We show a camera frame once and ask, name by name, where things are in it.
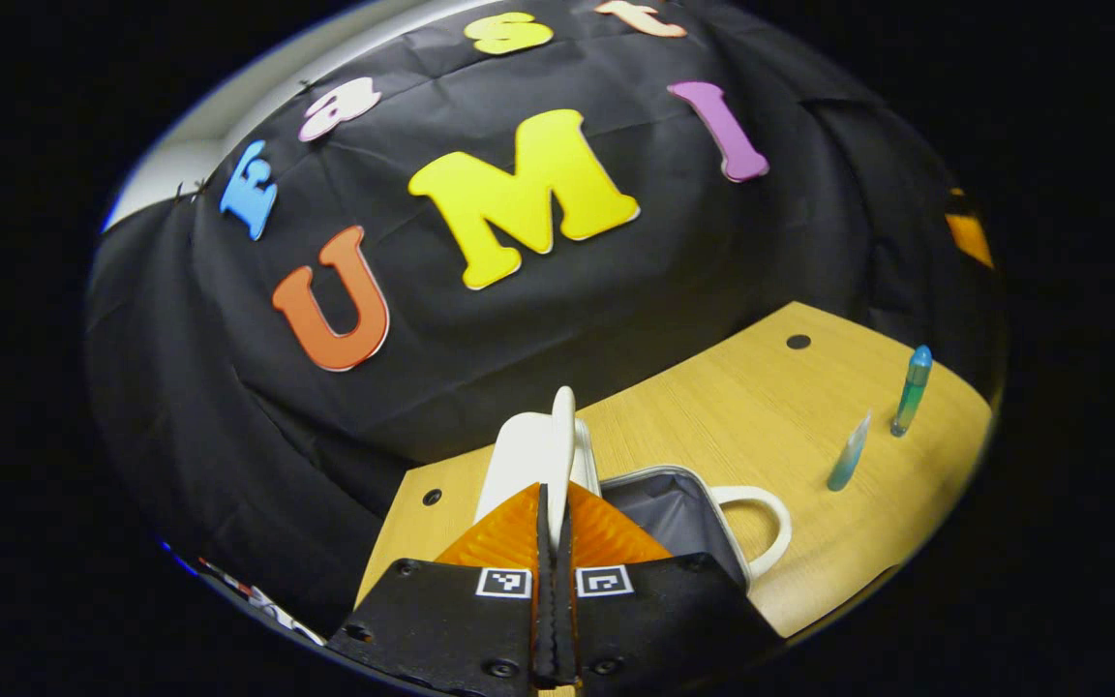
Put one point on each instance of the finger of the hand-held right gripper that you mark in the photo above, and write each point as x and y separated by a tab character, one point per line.
969	237

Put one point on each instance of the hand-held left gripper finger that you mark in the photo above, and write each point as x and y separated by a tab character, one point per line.
543	600
565	610

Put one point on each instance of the white suitcase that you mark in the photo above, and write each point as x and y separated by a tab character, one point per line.
528	455

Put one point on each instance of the blue green capped bottle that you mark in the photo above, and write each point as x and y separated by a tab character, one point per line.
911	392

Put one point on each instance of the light blue squeeze tube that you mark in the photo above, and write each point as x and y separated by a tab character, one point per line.
848	455

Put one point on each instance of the white and red background clutter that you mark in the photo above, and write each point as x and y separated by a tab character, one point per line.
257	600

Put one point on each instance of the black backdrop cloth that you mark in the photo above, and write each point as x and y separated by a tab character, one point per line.
616	290

